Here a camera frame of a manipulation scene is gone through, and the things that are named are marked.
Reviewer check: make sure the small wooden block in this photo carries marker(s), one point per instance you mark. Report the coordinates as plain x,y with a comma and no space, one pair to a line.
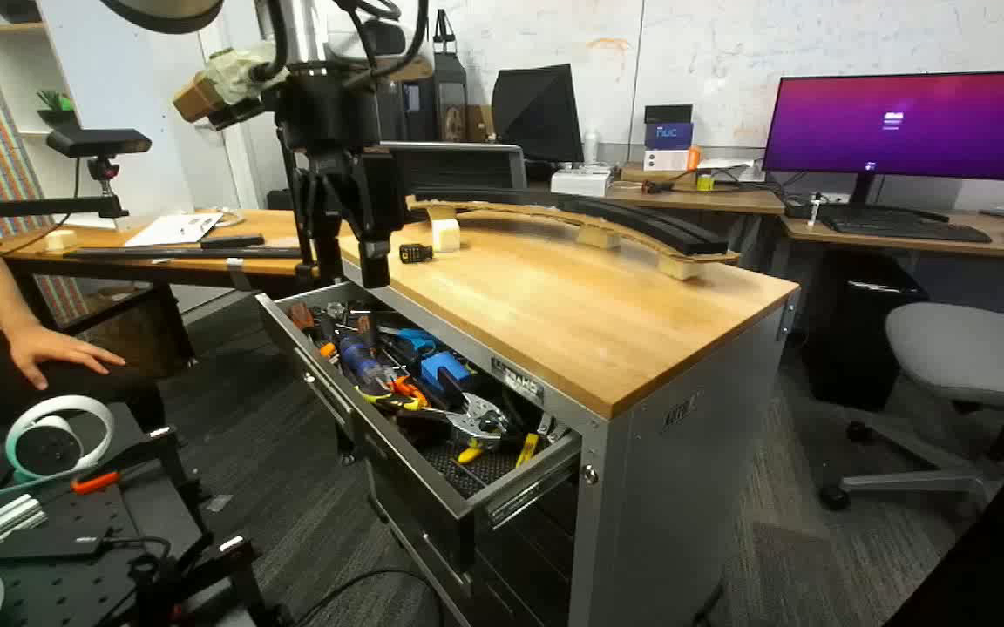
446,234

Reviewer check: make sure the white flat box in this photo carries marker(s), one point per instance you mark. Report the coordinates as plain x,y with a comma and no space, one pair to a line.
581,184

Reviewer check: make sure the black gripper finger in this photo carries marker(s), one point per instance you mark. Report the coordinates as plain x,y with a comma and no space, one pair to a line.
375,263
319,248

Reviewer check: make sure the black horizontal boom bar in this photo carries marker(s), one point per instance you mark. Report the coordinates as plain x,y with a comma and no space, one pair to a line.
36,208

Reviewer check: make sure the black monitor back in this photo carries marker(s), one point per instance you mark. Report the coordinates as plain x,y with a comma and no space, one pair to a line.
537,108

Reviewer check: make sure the orange and black screwdriver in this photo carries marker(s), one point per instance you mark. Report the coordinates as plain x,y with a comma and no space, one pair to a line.
405,391

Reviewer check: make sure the office chair with silver base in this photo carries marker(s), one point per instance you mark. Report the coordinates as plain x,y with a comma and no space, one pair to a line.
974,355

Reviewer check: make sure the black flat remote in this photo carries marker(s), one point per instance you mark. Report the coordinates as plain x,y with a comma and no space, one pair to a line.
231,241

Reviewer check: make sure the black camera on stand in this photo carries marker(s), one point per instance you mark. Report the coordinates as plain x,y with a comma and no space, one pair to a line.
100,141

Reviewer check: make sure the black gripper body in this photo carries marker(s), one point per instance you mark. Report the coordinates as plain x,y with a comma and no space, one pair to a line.
351,150

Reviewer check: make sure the white shelf unit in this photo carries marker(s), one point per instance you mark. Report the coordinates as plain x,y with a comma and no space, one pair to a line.
25,70

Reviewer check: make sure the monitor with purple screen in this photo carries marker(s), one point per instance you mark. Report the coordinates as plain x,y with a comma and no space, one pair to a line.
909,125

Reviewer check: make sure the long wooden desk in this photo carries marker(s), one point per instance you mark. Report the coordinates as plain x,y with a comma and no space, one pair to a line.
175,263

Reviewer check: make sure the grey metal tool drawer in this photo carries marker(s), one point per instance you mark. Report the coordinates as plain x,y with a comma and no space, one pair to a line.
408,466

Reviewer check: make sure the person's bare hand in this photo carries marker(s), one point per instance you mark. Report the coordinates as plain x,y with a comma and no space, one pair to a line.
50,349

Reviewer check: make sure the wooden desk under monitor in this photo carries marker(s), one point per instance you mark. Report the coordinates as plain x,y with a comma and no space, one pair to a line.
992,244

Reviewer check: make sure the black spray bottle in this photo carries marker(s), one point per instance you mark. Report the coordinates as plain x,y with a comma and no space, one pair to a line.
445,29

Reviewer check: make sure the black computer tower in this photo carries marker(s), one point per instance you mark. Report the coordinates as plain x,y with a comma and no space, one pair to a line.
856,333

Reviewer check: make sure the curved wooden and black track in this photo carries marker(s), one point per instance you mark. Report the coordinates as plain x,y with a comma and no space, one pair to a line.
627,233

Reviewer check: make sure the black breadboard table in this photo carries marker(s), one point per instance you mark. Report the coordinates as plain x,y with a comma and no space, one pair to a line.
70,558

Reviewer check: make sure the black keyboard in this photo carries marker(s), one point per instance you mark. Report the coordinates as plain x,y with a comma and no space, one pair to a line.
903,226

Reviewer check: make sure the small orange tool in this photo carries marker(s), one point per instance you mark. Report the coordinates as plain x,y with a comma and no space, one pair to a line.
324,349

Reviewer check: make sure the white paper sheets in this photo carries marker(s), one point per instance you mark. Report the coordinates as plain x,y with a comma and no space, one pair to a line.
175,227

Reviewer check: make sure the wooden back desk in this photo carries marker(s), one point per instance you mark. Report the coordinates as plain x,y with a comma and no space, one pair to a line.
712,200

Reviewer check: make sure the grey cabinet with wooden top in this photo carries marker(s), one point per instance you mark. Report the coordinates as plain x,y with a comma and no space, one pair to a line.
594,314

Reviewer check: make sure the blue and white box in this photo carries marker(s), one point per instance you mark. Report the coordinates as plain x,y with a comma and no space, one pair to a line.
666,136

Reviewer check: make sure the white tape roll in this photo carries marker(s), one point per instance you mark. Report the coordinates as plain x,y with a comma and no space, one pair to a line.
25,424

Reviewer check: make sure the green plant on shelf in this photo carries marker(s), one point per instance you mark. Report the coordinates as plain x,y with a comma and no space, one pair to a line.
57,101

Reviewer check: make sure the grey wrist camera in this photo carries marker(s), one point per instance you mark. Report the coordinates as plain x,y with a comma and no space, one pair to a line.
240,79

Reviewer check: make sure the tan yellow mount block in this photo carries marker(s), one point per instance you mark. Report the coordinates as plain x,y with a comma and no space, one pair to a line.
194,101

